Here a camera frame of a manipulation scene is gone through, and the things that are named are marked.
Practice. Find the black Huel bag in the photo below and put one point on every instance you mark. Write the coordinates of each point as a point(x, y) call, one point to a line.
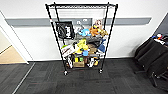
point(65, 30)

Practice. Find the white red snack bag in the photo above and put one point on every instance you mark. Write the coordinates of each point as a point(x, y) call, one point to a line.
point(67, 51)

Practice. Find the orange brown plush toy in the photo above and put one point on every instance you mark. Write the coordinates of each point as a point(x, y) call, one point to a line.
point(97, 31)

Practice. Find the long grey wall band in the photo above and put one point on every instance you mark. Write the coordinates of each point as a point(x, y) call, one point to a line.
point(30, 22)

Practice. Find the brown cardboard box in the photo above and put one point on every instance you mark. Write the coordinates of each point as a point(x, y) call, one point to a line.
point(79, 64)

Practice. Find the yellow plush toy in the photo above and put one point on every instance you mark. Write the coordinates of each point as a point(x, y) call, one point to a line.
point(81, 46)

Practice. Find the white box with picture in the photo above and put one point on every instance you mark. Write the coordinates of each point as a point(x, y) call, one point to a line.
point(97, 22)

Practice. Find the black chair with dark cloth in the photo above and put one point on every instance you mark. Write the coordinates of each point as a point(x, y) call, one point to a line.
point(153, 56)

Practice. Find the black white pack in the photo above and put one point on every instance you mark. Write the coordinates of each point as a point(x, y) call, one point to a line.
point(91, 62)

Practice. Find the brown paper box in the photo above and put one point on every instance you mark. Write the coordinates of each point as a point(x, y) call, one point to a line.
point(92, 48)

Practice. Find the white door frame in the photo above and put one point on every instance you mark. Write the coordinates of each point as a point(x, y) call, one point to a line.
point(15, 38)

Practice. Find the blue plush toy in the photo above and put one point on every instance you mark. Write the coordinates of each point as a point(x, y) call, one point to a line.
point(85, 33)

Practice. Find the blue bag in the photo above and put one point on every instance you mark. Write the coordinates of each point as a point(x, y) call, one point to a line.
point(102, 46)

